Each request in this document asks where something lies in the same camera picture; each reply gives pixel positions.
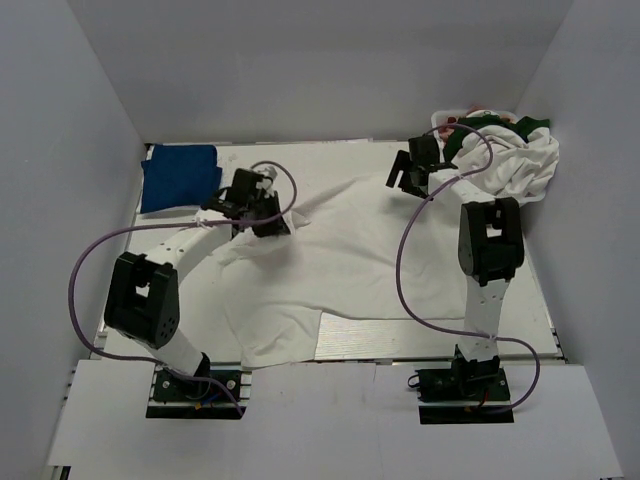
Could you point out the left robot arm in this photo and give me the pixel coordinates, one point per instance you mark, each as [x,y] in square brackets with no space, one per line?
[143,301]

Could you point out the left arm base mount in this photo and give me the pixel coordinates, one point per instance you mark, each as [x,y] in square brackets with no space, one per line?
[171,398]

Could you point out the cream white t shirt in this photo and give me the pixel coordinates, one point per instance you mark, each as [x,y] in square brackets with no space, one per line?
[511,168]

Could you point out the white plastic laundry basket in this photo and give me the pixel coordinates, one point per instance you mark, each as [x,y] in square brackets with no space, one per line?
[477,118]

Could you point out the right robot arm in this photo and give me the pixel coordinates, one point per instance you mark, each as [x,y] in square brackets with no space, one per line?
[490,247]

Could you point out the dark green t shirt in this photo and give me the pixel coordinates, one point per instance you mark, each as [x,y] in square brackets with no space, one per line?
[522,128]

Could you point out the pink garment in basket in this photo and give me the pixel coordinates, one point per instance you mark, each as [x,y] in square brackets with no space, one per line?
[443,118]

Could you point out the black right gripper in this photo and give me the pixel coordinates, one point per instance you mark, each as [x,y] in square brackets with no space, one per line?
[401,163]

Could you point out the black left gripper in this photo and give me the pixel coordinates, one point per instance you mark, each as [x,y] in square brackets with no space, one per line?
[276,226]

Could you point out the folded blue t shirt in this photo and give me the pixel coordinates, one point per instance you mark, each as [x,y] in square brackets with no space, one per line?
[179,176]

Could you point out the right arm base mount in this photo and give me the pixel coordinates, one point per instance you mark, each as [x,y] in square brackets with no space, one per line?
[442,402]

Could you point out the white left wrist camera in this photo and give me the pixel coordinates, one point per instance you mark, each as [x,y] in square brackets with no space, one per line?
[268,174]

